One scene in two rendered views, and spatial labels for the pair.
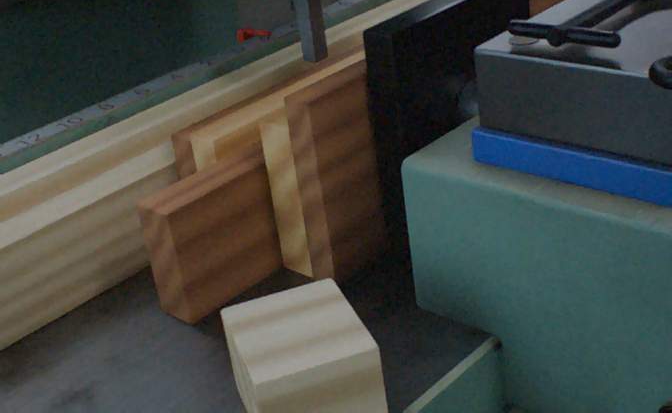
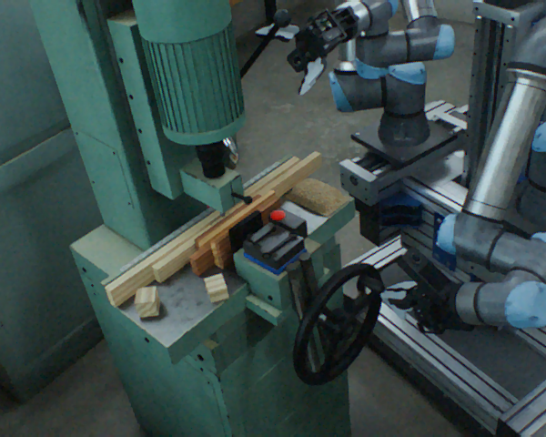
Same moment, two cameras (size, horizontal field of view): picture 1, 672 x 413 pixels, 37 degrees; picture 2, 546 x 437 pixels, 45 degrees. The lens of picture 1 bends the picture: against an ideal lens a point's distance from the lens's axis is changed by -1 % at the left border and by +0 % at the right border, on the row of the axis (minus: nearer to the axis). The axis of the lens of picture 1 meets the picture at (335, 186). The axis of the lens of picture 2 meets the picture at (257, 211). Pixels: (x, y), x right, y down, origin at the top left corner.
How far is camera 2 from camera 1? 108 cm
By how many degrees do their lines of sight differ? 12
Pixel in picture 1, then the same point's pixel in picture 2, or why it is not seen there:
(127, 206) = (186, 252)
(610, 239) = (259, 273)
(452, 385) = (239, 290)
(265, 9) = not seen: hidden behind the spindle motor
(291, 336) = (214, 284)
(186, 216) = (197, 259)
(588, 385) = (259, 290)
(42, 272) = (172, 266)
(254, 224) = (209, 259)
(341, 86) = (224, 238)
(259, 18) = not seen: hidden behind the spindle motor
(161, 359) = (194, 282)
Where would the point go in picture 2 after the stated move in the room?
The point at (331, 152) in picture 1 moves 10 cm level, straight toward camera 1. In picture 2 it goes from (222, 249) to (222, 281)
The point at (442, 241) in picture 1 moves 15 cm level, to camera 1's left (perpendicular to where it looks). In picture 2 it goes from (239, 267) to (170, 275)
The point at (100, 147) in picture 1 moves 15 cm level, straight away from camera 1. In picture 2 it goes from (180, 240) to (169, 203)
